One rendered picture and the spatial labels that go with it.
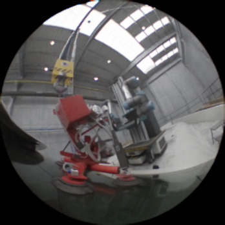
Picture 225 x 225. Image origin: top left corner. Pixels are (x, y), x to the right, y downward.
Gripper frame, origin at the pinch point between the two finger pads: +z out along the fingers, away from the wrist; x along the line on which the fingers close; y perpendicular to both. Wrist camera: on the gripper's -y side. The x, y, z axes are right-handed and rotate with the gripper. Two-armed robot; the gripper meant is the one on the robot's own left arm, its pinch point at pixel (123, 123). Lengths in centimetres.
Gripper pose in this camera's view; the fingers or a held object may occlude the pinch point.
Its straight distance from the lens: 79.6
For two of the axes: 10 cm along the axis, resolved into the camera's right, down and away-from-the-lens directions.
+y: -5.0, -8.6, 1.1
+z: -6.2, 4.5, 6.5
